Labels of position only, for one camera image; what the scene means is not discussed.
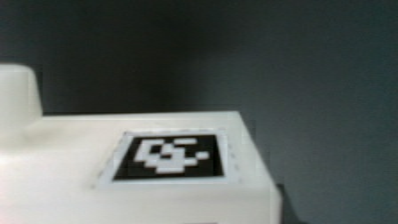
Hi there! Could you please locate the white drawer box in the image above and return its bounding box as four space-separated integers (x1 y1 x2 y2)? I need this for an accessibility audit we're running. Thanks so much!
0 64 283 224

